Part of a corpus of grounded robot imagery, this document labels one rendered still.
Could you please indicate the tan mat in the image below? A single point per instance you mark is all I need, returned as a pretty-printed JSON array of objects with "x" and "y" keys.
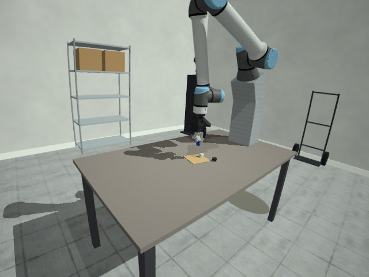
[{"x": 195, "y": 159}]

